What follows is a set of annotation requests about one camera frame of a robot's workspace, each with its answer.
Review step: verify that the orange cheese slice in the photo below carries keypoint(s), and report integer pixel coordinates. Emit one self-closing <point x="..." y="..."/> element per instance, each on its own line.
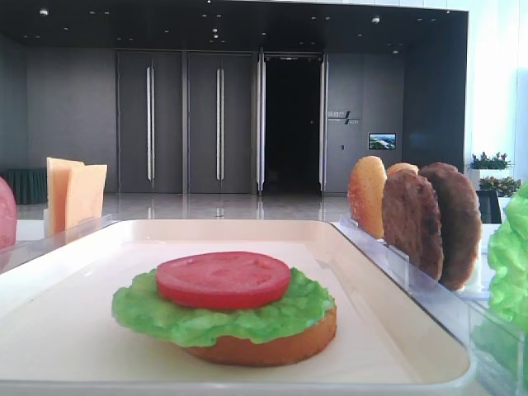
<point x="84" y="197"/>
<point x="58" y="172"/>

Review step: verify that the golden bun slice far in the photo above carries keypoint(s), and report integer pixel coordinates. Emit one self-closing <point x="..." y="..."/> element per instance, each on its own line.
<point x="402" y="167"/>

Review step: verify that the brown meat patty front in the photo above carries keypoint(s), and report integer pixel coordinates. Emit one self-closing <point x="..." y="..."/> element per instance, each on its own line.
<point x="412" y="220"/>

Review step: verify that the green draped table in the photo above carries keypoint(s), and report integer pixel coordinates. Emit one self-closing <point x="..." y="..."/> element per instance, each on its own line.
<point x="29" y="185"/>

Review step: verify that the bottom bun slice on tray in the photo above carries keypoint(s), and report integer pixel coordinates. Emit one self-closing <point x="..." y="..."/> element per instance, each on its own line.
<point x="281" y="351"/>

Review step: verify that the green lettuce leaf in holder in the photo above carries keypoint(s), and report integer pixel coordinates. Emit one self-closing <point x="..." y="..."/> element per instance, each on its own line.
<point x="507" y="255"/>

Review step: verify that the orange cheese slice inner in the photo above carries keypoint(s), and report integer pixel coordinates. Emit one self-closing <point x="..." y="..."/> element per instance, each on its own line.
<point x="84" y="197"/>

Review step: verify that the orange cheese slice outer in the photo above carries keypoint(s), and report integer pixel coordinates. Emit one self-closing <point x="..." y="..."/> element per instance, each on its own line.
<point x="58" y="172"/>

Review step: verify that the clear acrylic rail right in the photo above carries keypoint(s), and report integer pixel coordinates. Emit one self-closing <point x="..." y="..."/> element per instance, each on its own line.
<point x="499" y="347"/>

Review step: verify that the brown meat patty rear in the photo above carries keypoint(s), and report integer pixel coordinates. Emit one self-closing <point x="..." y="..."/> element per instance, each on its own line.
<point x="461" y="225"/>

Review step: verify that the green lettuce leaf on tray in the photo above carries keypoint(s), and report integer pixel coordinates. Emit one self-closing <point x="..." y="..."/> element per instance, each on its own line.
<point x="140" y="308"/>

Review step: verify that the clear acrylic rail left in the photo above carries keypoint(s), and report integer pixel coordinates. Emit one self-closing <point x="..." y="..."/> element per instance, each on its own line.
<point x="32" y="240"/>

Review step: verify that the potted flower plants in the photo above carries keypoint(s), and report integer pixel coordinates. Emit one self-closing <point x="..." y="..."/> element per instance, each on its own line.
<point x="493" y="173"/>

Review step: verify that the red tomato slice on tray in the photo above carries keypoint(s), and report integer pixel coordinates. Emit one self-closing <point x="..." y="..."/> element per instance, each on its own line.
<point x="223" y="280"/>

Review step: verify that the golden bun slice near tray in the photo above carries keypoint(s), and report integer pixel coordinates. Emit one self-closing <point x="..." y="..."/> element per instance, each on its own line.
<point x="365" y="193"/>

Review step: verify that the wall display screen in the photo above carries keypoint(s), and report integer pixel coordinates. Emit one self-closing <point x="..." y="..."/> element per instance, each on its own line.
<point x="382" y="141"/>

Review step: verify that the cream rectangular tray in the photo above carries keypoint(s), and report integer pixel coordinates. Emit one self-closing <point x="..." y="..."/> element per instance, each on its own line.
<point x="58" y="336"/>

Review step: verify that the brown meat patty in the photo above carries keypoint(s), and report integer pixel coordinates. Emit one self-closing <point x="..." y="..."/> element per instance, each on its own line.
<point x="412" y="220"/>
<point x="461" y="225"/>

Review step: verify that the clear acrylic rail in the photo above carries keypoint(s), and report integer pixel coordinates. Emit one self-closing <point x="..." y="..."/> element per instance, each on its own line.
<point x="499" y="347"/>
<point x="32" y="240"/>

